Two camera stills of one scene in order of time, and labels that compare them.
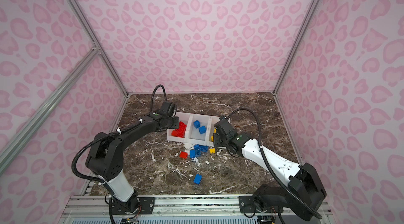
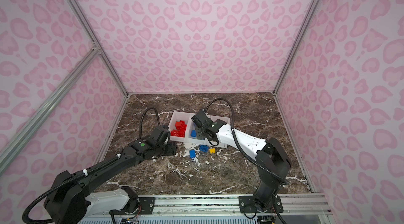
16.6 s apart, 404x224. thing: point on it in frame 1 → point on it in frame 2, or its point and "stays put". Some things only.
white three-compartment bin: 193,128 stays put
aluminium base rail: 97,205 stays put
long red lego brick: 180,131 stays put
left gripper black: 177,121 → 173,148
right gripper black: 216,139 → 199,135
